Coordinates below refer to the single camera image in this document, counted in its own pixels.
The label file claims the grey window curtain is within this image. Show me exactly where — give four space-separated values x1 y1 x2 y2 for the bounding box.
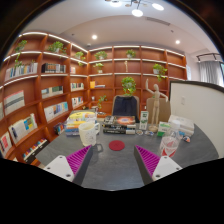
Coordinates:
199 61 224 87

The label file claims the green white carton box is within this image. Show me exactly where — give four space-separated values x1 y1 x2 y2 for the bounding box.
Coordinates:
139 111 149 130

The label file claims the ceiling lamp cluster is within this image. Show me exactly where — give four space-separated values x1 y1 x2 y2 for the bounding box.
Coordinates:
104 0 164 18

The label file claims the stack of colourful books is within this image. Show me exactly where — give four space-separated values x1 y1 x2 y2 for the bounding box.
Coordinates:
64 111 96 136

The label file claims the potted green plant centre shelf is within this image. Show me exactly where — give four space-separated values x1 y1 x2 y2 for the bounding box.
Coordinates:
121 76 136 96

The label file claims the round red coaster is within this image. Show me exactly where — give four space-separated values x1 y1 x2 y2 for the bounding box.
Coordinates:
109 140 125 151

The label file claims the small green white box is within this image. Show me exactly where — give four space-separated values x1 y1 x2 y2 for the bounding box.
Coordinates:
157 122 170 136

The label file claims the wooden wall bookshelf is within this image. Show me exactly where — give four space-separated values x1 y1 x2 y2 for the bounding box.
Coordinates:
0 32 187 162

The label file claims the stack of dark books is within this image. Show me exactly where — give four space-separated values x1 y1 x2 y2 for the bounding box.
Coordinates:
102 115 136 134

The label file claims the clear plastic water bottle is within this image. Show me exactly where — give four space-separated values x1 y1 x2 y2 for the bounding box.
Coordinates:
159 120 181 157

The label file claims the white partition board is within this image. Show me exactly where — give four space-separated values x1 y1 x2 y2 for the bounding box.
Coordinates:
169 81 224 158

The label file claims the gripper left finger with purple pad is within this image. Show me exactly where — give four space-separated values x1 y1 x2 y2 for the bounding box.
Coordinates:
44 145 93 185

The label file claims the wooden artist mannequin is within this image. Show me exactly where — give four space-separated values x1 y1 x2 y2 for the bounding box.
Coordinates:
145 83 168 132

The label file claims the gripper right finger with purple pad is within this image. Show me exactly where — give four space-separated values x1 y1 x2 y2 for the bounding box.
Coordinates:
134 145 181 185

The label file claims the dark blue office chair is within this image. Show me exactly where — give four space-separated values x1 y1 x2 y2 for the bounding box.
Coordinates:
112 96 139 121

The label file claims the white ceramic mug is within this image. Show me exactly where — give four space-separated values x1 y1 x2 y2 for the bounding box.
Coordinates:
78 122 100 146

